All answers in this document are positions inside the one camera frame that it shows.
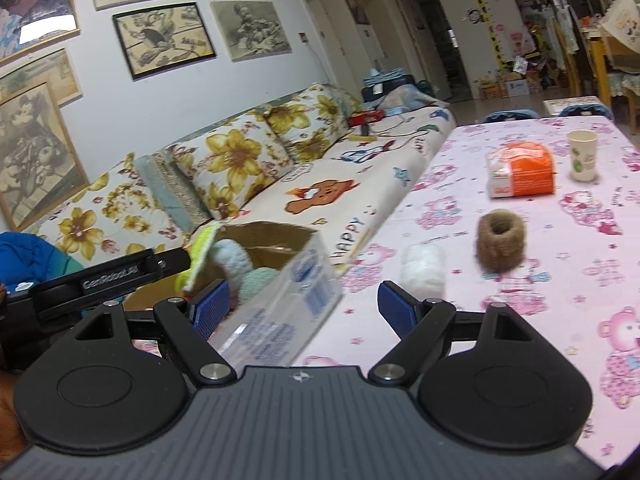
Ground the brown fluffy scrunchie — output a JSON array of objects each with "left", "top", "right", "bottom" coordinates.
[{"left": 475, "top": 210, "right": 528, "bottom": 271}]

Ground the blue cloth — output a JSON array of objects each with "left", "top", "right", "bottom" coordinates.
[{"left": 0, "top": 232, "right": 84, "bottom": 292}]

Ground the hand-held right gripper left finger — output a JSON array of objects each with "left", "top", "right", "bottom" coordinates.
[{"left": 60, "top": 280, "right": 237, "bottom": 386}]

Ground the yellow floral cushion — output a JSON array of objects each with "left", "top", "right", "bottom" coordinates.
[
  {"left": 30, "top": 152, "right": 191, "bottom": 267},
  {"left": 265, "top": 84, "right": 351, "bottom": 163},
  {"left": 167, "top": 112, "right": 293, "bottom": 221}
]

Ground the dark framed bird drawing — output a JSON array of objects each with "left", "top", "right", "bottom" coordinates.
[{"left": 112, "top": 2, "right": 217, "bottom": 80}]

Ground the framed cartoon mouse drawing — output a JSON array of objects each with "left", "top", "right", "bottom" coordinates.
[{"left": 0, "top": 82, "right": 91, "bottom": 233}]

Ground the hallway portrait picture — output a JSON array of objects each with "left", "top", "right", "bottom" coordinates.
[{"left": 339, "top": 0, "right": 371, "bottom": 26}]

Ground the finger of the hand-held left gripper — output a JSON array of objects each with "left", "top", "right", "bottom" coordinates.
[{"left": 157, "top": 248, "right": 194, "bottom": 276}]

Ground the cardboard box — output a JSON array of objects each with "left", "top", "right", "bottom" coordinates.
[
  {"left": 207, "top": 235, "right": 346, "bottom": 368},
  {"left": 122, "top": 221, "right": 321, "bottom": 311}
]

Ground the pale framed picture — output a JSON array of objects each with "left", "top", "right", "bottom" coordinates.
[{"left": 0, "top": 49, "right": 83, "bottom": 107}]

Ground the white fluffy scrunchie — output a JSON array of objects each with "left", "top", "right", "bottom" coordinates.
[{"left": 402, "top": 244, "right": 447, "bottom": 297}]

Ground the pile of clothes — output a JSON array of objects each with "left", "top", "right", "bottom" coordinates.
[{"left": 361, "top": 67, "right": 448, "bottom": 111}]

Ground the pink printed tablecloth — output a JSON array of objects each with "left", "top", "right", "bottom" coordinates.
[{"left": 295, "top": 116, "right": 640, "bottom": 466}]

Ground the lace cloth cover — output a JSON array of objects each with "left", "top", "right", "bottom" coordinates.
[{"left": 600, "top": 0, "right": 640, "bottom": 45}]

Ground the wooden chair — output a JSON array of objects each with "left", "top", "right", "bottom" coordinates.
[{"left": 590, "top": 0, "right": 640, "bottom": 111}]

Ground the sofa with printed cover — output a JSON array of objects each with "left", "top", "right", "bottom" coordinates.
[{"left": 20, "top": 82, "right": 458, "bottom": 271}]

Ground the giraffe height chart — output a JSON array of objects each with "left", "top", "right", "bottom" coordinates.
[{"left": 457, "top": 0, "right": 506, "bottom": 68}]

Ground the colourful wall poster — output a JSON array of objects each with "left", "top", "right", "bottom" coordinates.
[{"left": 0, "top": 0, "right": 81, "bottom": 63}]

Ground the orange tissue pack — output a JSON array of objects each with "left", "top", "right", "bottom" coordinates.
[{"left": 486, "top": 141, "right": 557, "bottom": 198}]

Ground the blue chair back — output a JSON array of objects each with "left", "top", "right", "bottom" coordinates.
[
  {"left": 557, "top": 104, "right": 613, "bottom": 120},
  {"left": 482, "top": 108, "right": 538, "bottom": 123}
]

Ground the red box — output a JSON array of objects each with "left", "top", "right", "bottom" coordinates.
[{"left": 348, "top": 111, "right": 385, "bottom": 128}]

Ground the white paper cup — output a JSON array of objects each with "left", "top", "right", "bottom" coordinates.
[{"left": 567, "top": 129, "right": 599, "bottom": 182}]

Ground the white low table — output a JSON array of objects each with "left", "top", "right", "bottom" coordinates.
[{"left": 542, "top": 95, "right": 601, "bottom": 117}]

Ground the grey sketch picture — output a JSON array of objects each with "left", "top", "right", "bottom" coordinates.
[{"left": 210, "top": 0, "right": 292, "bottom": 62}]

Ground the yellow green soft item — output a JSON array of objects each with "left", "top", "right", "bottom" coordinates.
[{"left": 181, "top": 224, "right": 222, "bottom": 295}]

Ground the green striped cushion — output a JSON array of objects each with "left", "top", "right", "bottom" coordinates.
[{"left": 135, "top": 152, "right": 212, "bottom": 229}]

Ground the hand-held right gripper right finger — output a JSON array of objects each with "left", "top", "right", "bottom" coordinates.
[{"left": 369, "top": 281, "right": 551, "bottom": 386}]

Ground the green fluffy scrunchie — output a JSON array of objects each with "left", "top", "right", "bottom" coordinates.
[{"left": 240, "top": 266, "right": 281, "bottom": 306}]

